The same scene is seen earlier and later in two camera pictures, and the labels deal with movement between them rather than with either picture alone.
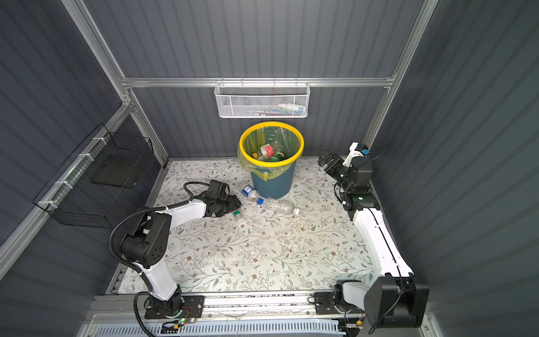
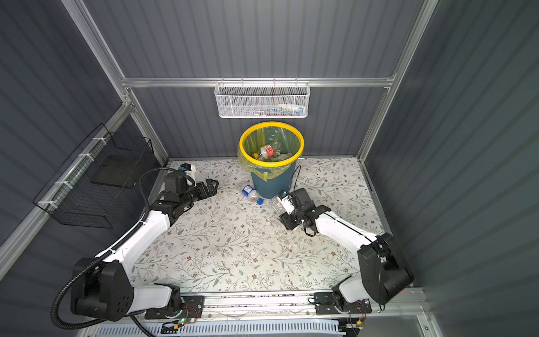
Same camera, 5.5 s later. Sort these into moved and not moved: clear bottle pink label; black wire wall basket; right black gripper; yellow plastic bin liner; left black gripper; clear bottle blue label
Moved: right black gripper; left black gripper
Not moved: yellow plastic bin liner; black wire wall basket; clear bottle blue label; clear bottle pink label
